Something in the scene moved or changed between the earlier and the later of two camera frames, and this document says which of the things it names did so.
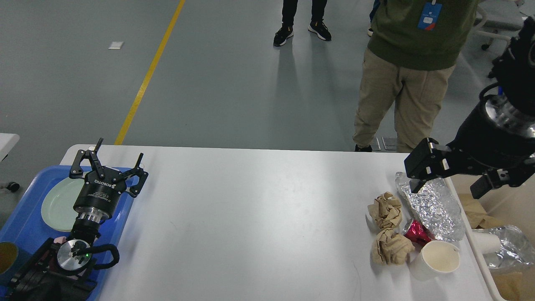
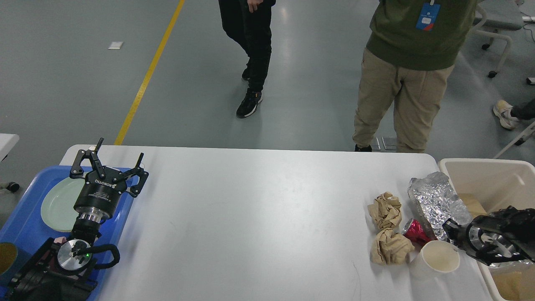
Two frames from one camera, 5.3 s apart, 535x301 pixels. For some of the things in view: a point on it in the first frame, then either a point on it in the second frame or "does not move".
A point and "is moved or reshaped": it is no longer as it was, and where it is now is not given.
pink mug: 60,240 does not move
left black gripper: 97,201 does not move
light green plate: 57,210 does not move
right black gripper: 482,144 → 459,234
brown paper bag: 478,217 does not move
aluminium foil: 435,207 is moved or reshaped
